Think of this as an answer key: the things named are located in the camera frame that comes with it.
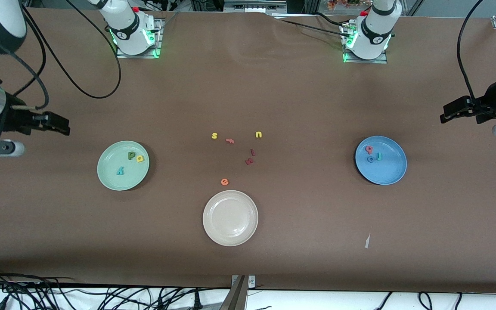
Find green plate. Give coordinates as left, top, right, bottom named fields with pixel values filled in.
left=97, top=141, right=150, bottom=191

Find orange artificial flowers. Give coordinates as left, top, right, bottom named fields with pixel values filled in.
left=328, top=0, right=360, bottom=10

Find silver equipment frame rail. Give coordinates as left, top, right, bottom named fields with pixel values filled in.
left=224, top=0, right=287, bottom=11

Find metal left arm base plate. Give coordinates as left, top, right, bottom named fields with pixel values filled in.
left=343, top=24, right=389, bottom=65

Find tangled black cable bundle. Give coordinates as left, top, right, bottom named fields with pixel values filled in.
left=0, top=266, right=231, bottom=310

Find metal table edge bracket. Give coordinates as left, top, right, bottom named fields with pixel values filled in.
left=229, top=274, right=256, bottom=310

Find short black right arm cable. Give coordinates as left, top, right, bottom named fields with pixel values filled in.
left=11, top=17, right=50, bottom=110

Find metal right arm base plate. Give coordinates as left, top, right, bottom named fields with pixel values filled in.
left=115, top=17, right=163, bottom=59

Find beige plate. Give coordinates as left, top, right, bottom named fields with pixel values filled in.
left=202, top=190, right=259, bottom=247

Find thin black power cable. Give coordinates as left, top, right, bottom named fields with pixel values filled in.
left=274, top=12, right=354, bottom=39

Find long black right arm cable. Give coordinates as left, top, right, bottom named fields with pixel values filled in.
left=24, top=0, right=122, bottom=99

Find blue plate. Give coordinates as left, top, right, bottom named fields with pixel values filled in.
left=355, top=136, right=407, bottom=186

